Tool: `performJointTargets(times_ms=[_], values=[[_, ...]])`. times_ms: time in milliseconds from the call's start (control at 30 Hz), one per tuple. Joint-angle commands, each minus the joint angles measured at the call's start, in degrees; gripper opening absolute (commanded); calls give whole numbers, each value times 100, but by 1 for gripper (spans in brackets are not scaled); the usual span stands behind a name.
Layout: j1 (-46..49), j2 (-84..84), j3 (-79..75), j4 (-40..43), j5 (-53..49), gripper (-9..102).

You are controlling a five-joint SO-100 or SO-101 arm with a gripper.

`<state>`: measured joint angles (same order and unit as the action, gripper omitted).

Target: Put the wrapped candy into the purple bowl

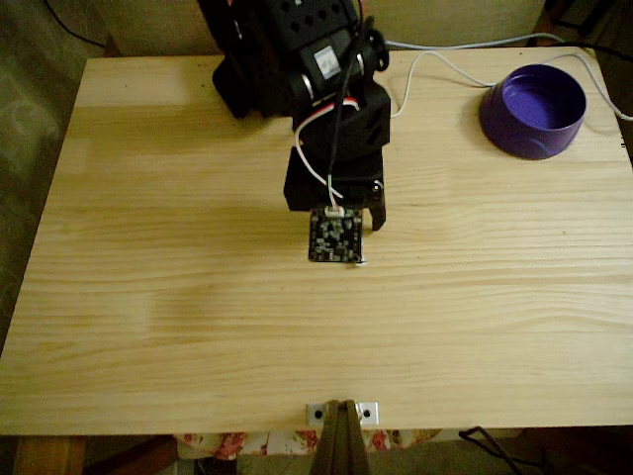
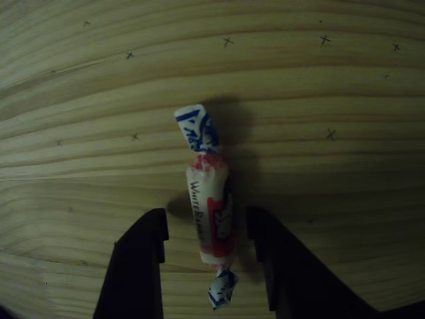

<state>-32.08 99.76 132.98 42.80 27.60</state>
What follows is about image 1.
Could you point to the floral cloth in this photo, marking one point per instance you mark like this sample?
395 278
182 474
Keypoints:
297 440

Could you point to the purple plastic bowl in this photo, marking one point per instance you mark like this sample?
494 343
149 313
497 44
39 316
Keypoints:
534 111

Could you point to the small metal angle bracket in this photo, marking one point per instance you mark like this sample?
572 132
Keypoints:
316 413
368 412

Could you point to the bare camera circuit board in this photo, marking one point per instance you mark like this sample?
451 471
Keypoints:
334 237

